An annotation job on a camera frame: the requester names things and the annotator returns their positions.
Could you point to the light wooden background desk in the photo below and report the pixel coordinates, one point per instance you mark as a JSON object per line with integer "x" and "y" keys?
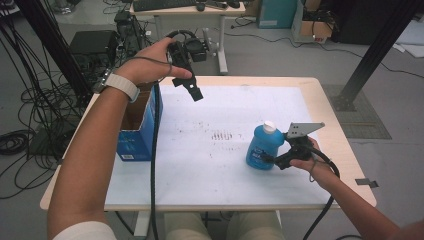
{"x": 220, "y": 9}

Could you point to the black electronic device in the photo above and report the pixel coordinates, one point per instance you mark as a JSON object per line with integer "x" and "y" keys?
{"x": 128, "y": 26}

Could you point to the person's left leg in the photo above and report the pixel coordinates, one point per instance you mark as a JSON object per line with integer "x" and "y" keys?
{"x": 186, "y": 228}

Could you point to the black keyboard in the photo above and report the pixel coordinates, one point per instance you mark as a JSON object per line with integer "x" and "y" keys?
{"x": 160, "y": 4}

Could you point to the white sleeve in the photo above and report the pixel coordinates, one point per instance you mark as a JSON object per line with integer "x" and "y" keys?
{"x": 85, "y": 231}

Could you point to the black computer mouse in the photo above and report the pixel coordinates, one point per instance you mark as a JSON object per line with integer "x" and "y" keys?
{"x": 200, "y": 6}

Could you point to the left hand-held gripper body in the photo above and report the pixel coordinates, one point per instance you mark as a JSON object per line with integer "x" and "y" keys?
{"x": 196, "y": 50}

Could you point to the person's right leg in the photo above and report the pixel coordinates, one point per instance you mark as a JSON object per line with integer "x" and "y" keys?
{"x": 256, "y": 228}

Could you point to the blue bottle with white cap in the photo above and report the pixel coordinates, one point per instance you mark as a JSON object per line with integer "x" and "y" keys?
{"x": 261, "y": 146}

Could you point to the person's leg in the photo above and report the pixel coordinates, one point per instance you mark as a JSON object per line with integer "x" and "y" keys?
{"x": 186, "y": 228}
{"x": 256, "y": 228}

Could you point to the black tape strip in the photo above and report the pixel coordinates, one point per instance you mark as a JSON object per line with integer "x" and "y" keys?
{"x": 363, "y": 181}

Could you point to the white table mat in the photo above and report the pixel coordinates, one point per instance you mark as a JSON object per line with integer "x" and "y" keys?
{"x": 206, "y": 180}

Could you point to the black metal frame post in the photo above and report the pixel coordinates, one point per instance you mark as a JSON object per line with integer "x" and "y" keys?
{"x": 43, "y": 36}
{"x": 376, "y": 53}

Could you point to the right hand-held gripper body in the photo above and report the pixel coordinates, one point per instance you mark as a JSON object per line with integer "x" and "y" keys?
{"x": 298, "y": 146}

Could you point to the metal tread base plate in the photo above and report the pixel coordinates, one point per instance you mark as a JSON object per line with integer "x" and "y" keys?
{"x": 366, "y": 123}

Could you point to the teal box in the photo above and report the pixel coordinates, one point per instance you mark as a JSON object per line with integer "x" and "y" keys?
{"x": 276, "y": 13}

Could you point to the blue cardboard box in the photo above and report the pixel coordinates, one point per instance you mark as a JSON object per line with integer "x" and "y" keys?
{"x": 140, "y": 143}

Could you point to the white sheets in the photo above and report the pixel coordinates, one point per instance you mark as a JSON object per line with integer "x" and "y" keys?
{"x": 413, "y": 36}

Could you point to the brown cardboard box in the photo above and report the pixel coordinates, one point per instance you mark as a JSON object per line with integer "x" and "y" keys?
{"x": 316, "y": 29}

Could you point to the white table leg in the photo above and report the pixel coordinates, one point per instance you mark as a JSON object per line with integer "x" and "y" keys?
{"x": 141, "y": 223}

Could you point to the person's right hand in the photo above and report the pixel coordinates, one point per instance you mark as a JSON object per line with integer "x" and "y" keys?
{"x": 321, "y": 170}

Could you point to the person's left hand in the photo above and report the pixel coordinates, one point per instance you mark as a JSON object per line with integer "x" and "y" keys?
{"x": 146, "y": 66}

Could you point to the black computer case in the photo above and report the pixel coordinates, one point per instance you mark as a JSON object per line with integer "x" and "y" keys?
{"x": 93, "y": 41}

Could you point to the wristwatch with white band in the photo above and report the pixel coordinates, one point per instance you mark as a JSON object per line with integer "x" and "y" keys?
{"x": 123, "y": 85}

